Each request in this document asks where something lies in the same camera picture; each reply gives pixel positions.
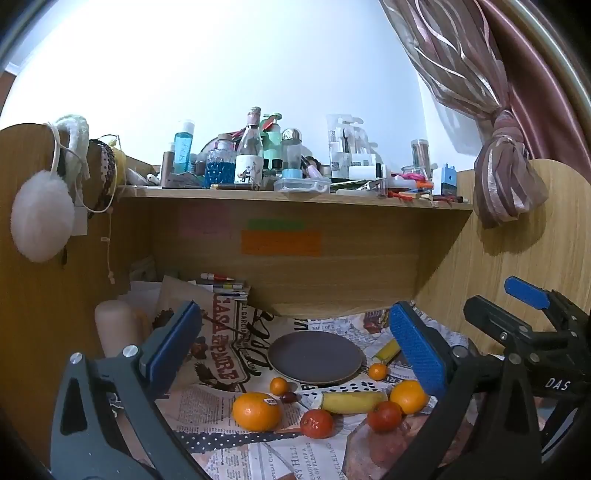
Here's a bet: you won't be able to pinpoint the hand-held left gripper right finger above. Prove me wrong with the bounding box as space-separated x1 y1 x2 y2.
383 302 542 480

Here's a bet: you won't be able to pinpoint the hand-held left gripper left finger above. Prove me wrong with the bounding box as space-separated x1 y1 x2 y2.
50 301 213 480

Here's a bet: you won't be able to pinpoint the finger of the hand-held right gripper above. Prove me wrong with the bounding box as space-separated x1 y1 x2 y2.
463 296 578 365
504 276 591 333

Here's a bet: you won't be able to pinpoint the plain large orange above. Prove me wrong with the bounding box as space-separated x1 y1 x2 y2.
389 379 430 415

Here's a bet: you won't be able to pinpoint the red tomato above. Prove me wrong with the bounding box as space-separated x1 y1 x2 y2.
367 401 403 433
300 408 335 439

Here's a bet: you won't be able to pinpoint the long yellow banana piece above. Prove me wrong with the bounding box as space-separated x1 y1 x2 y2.
310 390 389 414

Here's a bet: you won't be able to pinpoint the large orange with sticker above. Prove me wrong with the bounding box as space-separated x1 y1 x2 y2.
232 391 282 433

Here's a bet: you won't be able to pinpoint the dark round plate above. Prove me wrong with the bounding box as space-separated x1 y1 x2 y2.
268 331 365 387

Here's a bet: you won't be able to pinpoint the brown printed paper sheet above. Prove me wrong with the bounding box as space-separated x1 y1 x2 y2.
154 276 278 393

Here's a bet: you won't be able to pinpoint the white paper sheets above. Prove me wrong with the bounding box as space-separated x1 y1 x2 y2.
117 256 162 319

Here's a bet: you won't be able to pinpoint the stack of booklets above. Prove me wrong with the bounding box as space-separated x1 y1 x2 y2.
203 279 252 301

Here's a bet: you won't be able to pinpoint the wooden desk hutch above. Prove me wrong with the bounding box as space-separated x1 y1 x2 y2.
0 122 591 462

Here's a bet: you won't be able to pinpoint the pink sticky note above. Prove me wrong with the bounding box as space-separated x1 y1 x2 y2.
179 203 232 238

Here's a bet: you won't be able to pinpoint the blue white small box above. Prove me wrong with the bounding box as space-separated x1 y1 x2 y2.
440 164 458 197

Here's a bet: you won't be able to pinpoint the orange sticky note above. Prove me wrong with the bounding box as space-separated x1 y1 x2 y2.
241 230 322 256

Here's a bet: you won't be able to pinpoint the newspaper print tablecloth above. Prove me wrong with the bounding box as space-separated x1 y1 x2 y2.
106 300 472 480

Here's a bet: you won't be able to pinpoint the green sticky note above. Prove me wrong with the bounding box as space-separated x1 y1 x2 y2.
248 218 305 230

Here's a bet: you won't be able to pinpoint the glass jar brown contents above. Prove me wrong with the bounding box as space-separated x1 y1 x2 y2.
411 138 431 178

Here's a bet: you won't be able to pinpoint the jar of blue beads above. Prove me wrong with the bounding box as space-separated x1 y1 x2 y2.
204 134 237 188

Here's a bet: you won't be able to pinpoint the white fluffy earmuffs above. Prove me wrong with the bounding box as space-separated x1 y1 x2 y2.
10 121 77 264

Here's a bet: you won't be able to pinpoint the clear plastic box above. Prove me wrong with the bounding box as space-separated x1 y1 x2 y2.
273 176 331 193

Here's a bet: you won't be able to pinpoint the black dotted headband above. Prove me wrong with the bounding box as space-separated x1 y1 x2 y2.
90 138 118 213

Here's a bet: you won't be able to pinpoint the tall blue liquid bottle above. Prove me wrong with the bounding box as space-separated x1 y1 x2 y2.
174 120 195 175

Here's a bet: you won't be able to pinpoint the clear glass bottle white label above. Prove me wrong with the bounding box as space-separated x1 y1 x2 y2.
235 107 265 185

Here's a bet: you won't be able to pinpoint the clear acrylic organizer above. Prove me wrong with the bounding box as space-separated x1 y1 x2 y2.
325 114 379 178

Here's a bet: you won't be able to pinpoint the clear tumbler blue base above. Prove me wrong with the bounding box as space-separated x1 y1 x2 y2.
281 128 304 180

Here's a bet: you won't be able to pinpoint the pink striped curtain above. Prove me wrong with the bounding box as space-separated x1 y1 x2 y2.
379 0 591 229

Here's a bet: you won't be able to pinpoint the green pump bottle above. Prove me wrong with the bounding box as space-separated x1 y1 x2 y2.
261 112 283 171

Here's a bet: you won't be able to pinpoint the white plush headband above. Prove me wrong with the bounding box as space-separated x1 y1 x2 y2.
54 115 90 182

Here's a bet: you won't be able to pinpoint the white string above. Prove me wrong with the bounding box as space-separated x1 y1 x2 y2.
99 182 116 284

